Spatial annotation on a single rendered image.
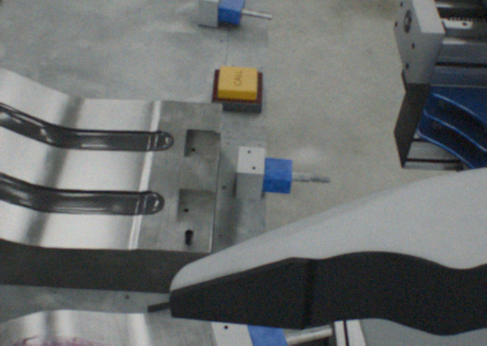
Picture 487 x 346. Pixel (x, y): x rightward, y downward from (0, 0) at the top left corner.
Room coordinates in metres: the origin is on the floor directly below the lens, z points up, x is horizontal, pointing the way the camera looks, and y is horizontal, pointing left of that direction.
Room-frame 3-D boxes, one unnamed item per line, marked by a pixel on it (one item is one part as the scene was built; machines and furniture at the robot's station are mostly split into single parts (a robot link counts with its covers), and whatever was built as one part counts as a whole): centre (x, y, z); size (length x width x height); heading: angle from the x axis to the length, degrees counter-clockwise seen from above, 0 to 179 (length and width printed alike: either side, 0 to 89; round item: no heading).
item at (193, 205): (0.55, 0.06, 0.87); 0.05 x 0.05 x 0.04; 2
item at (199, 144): (0.65, 0.06, 0.87); 0.05 x 0.05 x 0.04; 2
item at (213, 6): (1.07, 0.04, 0.83); 0.13 x 0.05 x 0.05; 81
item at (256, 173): (0.67, -0.05, 0.83); 0.13 x 0.05 x 0.05; 90
